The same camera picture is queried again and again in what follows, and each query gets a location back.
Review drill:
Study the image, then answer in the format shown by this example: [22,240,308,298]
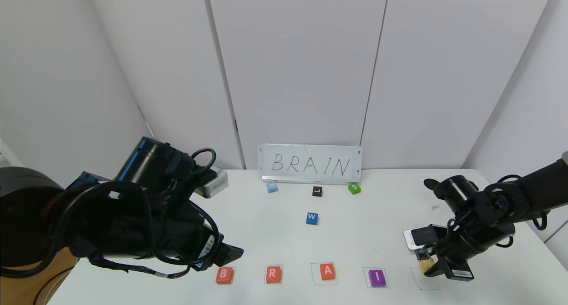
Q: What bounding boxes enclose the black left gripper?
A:
[190,222,245,272]

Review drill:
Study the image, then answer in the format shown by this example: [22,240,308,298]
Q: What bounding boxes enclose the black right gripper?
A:
[414,233,486,282]

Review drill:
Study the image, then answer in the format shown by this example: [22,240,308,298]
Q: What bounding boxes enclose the white sign reading BRAIN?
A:
[257,143,363,184]

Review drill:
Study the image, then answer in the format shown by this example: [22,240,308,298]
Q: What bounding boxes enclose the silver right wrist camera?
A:
[403,225,446,251]

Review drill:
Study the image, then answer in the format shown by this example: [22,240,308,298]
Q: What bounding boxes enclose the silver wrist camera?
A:
[403,225,446,251]
[194,167,229,199]

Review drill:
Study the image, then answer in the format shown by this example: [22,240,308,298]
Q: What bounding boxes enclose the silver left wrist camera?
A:
[194,167,229,199]

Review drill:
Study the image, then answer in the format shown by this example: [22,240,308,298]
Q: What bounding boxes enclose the black floor cable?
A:
[33,269,67,305]

